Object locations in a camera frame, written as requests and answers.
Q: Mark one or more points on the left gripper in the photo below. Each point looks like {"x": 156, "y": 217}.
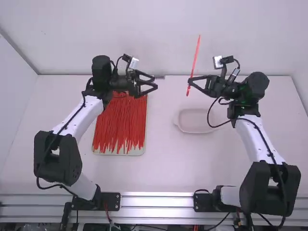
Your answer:
{"x": 133, "y": 83}

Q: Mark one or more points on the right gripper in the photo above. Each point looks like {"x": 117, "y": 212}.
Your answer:
{"x": 215, "y": 86}

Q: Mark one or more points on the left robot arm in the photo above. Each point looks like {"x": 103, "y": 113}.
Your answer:
{"x": 72, "y": 120}

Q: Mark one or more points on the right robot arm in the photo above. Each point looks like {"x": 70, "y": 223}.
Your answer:
{"x": 247, "y": 144}

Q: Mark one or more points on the white dish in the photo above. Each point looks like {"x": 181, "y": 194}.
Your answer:
{"x": 192, "y": 120}

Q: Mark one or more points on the pale tray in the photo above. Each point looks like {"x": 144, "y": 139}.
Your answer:
{"x": 143, "y": 151}

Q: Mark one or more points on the silver rails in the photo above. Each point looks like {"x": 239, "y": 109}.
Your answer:
{"x": 156, "y": 199}

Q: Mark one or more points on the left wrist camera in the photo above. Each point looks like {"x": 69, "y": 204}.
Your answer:
{"x": 133, "y": 63}

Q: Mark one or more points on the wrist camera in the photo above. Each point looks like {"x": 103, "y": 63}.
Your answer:
{"x": 133, "y": 63}
{"x": 217, "y": 62}

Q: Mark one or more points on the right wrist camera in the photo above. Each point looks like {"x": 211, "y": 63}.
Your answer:
{"x": 217, "y": 62}

